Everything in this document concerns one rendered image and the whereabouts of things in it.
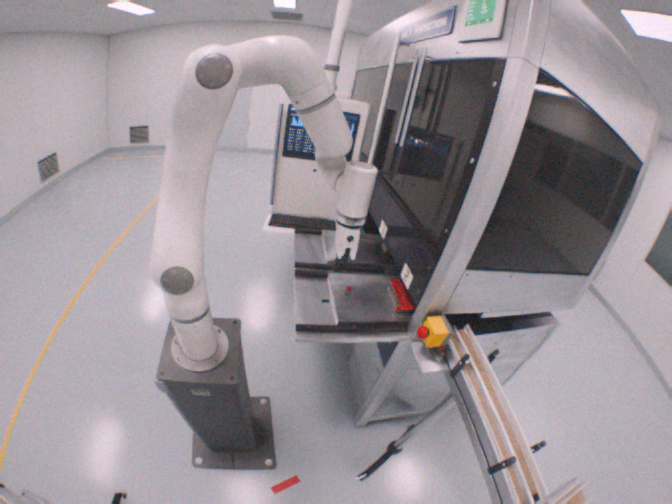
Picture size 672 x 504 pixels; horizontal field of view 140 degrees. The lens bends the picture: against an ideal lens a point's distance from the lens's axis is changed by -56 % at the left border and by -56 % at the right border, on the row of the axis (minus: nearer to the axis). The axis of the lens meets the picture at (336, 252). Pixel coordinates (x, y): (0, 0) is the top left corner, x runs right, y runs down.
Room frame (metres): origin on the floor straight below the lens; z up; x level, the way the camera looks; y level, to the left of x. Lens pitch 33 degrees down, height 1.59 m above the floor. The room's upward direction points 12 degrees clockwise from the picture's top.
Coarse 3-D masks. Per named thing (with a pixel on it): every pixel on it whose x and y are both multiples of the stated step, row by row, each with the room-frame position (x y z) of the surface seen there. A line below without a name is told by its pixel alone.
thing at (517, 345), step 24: (480, 336) 0.71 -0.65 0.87; (504, 336) 0.75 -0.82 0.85; (528, 336) 0.80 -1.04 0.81; (360, 360) 0.89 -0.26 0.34; (504, 360) 0.79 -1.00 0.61; (528, 360) 0.86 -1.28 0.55; (360, 384) 0.79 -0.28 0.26; (408, 384) 0.66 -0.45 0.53; (432, 384) 0.70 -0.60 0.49; (504, 384) 0.86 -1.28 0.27; (384, 408) 0.65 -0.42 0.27; (408, 408) 0.69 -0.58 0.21; (432, 408) 0.74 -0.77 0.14
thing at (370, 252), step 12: (324, 240) 1.11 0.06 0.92; (360, 240) 1.24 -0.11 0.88; (372, 240) 1.27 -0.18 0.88; (324, 252) 1.05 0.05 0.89; (360, 252) 1.12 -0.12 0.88; (372, 252) 1.15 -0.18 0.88; (384, 252) 1.17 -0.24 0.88; (348, 264) 0.98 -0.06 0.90; (360, 264) 0.99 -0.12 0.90; (372, 264) 1.00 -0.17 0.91; (384, 264) 1.02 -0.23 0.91
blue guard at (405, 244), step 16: (384, 192) 1.25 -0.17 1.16; (384, 208) 1.20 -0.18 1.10; (400, 224) 0.99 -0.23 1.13; (400, 240) 0.95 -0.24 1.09; (416, 240) 0.84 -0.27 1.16; (400, 256) 0.91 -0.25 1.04; (416, 256) 0.80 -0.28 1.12; (432, 256) 0.72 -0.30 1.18; (416, 272) 0.77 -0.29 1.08; (432, 272) 0.68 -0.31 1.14; (416, 288) 0.73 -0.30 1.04; (416, 304) 0.69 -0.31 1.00
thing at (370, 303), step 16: (336, 288) 0.83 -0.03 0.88; (352, 288) 0.85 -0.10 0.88; (368, 288) 0.87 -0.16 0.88; (384, 288) 0.89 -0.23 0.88; (336, 304) 0.74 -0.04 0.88; (352, 304) 0.75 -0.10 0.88; (368, 304) 0.77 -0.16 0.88; (384, 304) 0.79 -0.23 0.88; (336, 320) 0.64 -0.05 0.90; (352, 320) 0.67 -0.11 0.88; (368, 320) 0.69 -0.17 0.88; (384, 320) 0.67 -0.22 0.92; (400, 320) 0.68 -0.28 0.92
